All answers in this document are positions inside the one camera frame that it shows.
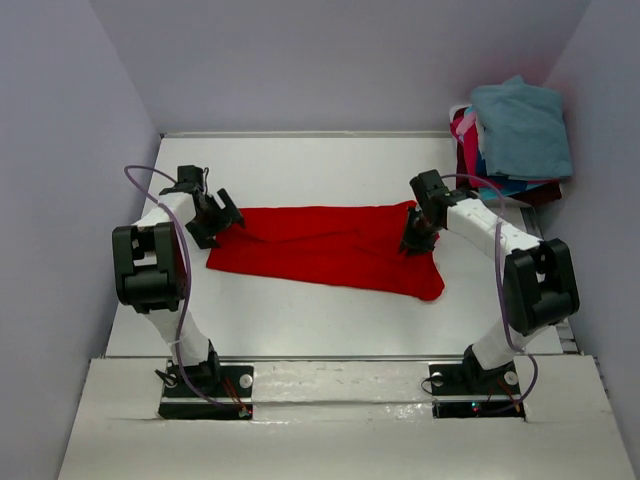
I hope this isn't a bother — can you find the dark maroon t shirt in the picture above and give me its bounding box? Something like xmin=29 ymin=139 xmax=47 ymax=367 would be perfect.
xmin=511 ymin=182 xmax=562 ymax=207

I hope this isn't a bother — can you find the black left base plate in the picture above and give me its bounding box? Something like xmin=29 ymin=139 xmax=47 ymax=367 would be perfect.
xmin=155 ymin=361 xmax=254 ymax=421

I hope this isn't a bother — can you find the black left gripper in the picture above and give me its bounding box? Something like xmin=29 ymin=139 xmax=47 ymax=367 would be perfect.
xmin=186 ymin=189 xmax=244 ymax=249

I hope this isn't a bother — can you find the red t shirt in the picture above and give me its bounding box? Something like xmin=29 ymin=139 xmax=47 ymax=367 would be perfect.
xmin=206 ymin=201 xmax=445 ymax=301

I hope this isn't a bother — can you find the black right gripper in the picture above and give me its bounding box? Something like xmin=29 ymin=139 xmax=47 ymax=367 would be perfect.
xmin=398 ymin=206 xmax=442 ymax=258

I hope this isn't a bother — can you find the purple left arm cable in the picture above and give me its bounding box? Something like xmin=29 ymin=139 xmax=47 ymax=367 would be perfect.
xmin=123 ymin=165 xmax=251 ymax=416

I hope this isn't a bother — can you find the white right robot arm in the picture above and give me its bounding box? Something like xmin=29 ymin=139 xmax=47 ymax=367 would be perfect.
xmin=399 ymin=170 xmax=580 ymax=395

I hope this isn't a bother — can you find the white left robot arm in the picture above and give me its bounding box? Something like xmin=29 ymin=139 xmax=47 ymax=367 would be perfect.
xmin=111 ymin=165 xmax=245 ymax=398

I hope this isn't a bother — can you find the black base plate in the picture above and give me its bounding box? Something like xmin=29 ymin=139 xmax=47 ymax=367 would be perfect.
xmin=155 ymin=361 xmax=254 ymax=421
xmin=421 ymin=362 xmax=526 ymax=419

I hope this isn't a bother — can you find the pink t shirt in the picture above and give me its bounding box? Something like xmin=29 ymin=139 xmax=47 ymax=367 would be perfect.
xmin=449 ymin=105 xmax=487 ymax=189

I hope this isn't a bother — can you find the bright blue t shirt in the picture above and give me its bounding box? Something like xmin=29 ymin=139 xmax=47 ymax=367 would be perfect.
xmin=475 ymin=151 xmax=543 ymax=196

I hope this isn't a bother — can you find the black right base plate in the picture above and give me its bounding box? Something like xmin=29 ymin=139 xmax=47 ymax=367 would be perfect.
xmin=421 ymin=362 xmax=526 ymax=419

